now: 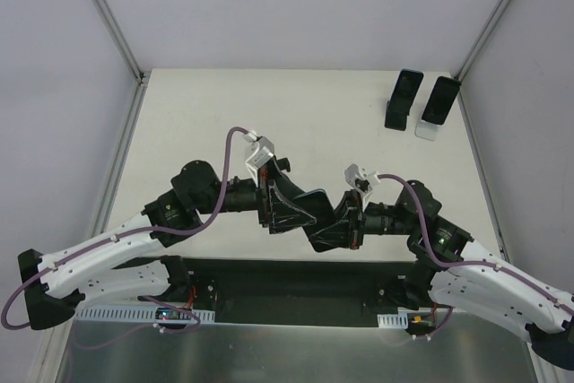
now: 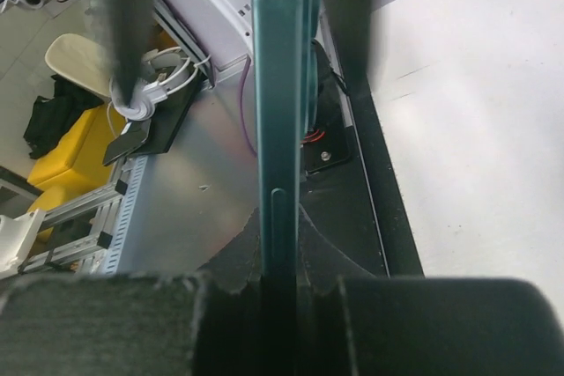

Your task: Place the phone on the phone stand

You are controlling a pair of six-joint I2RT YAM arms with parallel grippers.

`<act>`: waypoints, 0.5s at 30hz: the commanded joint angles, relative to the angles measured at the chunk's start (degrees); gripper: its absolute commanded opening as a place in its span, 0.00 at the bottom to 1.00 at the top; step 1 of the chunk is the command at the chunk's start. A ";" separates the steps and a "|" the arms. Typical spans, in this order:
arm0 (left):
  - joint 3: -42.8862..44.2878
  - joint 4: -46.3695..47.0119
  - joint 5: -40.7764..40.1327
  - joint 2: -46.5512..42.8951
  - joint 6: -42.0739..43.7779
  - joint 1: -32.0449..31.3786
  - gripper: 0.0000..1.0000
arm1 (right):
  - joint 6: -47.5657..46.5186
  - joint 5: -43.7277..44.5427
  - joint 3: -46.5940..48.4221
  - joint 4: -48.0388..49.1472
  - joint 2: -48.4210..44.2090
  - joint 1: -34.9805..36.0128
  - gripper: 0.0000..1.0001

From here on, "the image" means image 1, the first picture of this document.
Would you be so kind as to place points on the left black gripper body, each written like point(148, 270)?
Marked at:
point(264, 202)

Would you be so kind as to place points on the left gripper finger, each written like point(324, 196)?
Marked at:
point(280, 187)
point(288, 216)

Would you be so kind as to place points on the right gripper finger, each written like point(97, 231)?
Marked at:
point(326, 238)
point(346, 211)

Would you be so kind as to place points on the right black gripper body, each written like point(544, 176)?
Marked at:
point(354, 220)

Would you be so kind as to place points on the black round-base phone stand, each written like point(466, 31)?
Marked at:
point(283, 164)

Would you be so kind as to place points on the silver phone stand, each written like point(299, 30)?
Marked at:
point(427, 131)

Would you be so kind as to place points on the blue-edged black phone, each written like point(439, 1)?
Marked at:
point(317, 204)
point(402, 97)

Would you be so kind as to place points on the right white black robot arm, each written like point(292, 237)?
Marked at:
point(452, 268)

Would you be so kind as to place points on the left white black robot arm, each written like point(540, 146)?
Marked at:
point(57, 285)

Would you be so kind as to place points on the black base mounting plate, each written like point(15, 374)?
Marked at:
point(295, 293)

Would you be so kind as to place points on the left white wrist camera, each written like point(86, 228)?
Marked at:
point(259, 151)

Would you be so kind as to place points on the right white cable duct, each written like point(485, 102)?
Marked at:
point(404, 319)

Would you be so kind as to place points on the white cable duct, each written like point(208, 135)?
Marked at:
point(133, 314)
point(404, 319)

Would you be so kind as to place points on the left aluminium frame post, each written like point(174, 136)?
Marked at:
point(119, 39)

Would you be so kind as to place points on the aluminium frame post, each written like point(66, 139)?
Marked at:
point(119, 39)
point(490, 26)

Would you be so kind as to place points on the left white cable duct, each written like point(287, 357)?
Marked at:
point(133, 314)

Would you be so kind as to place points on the right aluminium frame post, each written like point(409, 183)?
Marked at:
point(490, 26)

